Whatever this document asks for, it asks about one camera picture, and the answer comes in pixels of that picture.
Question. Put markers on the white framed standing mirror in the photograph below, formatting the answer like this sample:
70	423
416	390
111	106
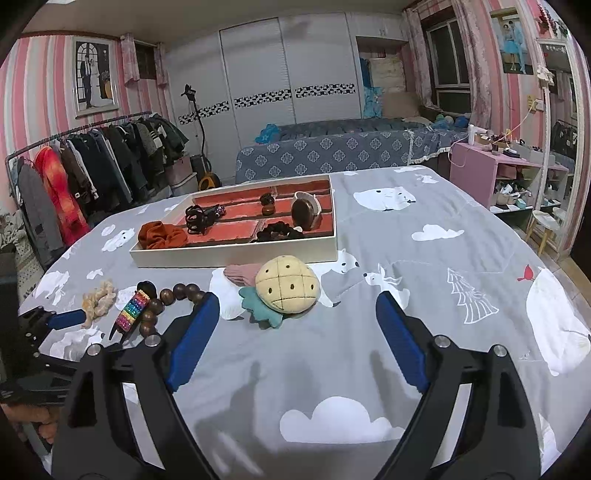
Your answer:
566	94

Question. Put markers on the rainbow rhinestone hair clip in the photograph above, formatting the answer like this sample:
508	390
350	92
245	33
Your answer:
129	315

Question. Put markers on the wedding photo left wall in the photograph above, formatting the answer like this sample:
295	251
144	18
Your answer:
93	75

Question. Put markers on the pink curtain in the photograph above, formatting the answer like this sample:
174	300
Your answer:
479	75

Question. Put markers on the black scrunchie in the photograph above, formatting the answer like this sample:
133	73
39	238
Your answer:
278	231

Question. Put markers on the small white stool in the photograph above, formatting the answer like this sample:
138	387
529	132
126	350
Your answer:
548	224

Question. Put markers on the couple photo right wall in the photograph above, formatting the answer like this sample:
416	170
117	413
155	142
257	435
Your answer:
514	52

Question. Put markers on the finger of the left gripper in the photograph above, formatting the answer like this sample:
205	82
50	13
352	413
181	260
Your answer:
59	321

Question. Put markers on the white sliding wardrobe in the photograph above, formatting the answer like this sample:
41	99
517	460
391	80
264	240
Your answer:
281	70

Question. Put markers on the pink storage boxes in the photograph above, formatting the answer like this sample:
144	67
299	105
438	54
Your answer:
181	178

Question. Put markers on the garment steamer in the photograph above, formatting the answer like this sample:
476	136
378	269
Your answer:
207	179

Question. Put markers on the orange scrunchie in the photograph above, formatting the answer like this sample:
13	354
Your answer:
157	235

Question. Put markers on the bed with blue cover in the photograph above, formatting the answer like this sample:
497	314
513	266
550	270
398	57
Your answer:
342	145

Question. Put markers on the dark window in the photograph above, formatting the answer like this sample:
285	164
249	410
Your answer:
450	76

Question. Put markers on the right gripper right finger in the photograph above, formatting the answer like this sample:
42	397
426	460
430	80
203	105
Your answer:
473	421

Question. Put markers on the cream lace scrunchie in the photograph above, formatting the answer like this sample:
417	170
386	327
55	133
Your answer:
98	302

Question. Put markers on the grey bear print tablecloth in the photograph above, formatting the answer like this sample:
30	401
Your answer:
322	396

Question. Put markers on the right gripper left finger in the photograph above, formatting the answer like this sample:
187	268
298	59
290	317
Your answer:
95	436

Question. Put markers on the pink dresser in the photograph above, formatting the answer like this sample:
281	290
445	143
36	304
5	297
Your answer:
506	184

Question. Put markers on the cream tray with red lining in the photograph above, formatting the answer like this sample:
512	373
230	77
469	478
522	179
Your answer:
248	208

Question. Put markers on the person's left hand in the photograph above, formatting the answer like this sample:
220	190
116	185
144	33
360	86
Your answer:
46	417

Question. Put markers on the clothes rack with garments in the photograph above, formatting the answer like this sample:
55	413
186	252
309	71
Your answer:
67	183

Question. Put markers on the pineapple plush hair clip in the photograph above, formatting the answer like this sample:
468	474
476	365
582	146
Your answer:
282	287

